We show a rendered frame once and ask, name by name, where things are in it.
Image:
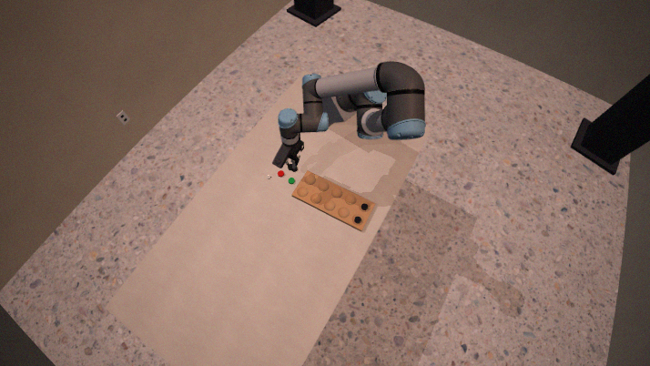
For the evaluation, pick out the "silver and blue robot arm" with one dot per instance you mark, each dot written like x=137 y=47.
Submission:
x=404 y=117

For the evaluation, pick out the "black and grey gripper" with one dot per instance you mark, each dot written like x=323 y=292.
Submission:
x=296 y=149

